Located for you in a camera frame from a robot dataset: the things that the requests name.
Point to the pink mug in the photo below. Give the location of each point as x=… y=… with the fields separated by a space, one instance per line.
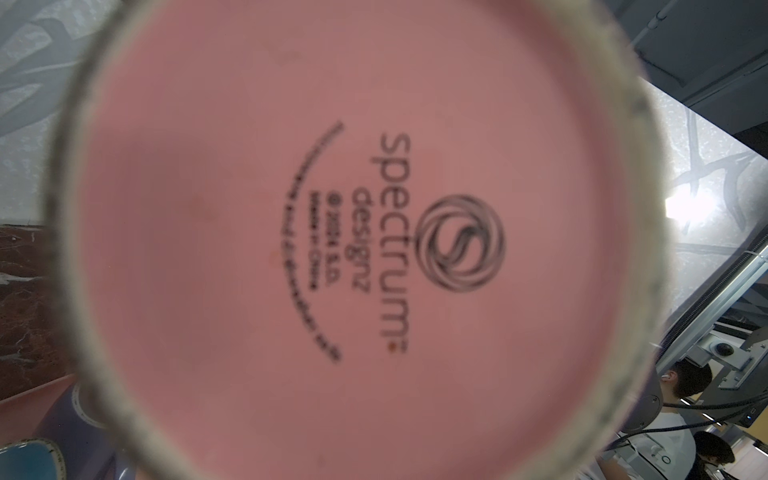
x=359 y=239

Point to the pink plastic tray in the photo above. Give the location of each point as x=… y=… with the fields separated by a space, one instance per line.
x=22 y=413

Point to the purple mug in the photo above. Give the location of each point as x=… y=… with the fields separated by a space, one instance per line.
x=75 y=429

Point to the blue mug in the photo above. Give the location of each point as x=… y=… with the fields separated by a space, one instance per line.
x=32 y=459

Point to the person with dark hair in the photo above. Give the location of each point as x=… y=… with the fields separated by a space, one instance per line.
x=668 y=450

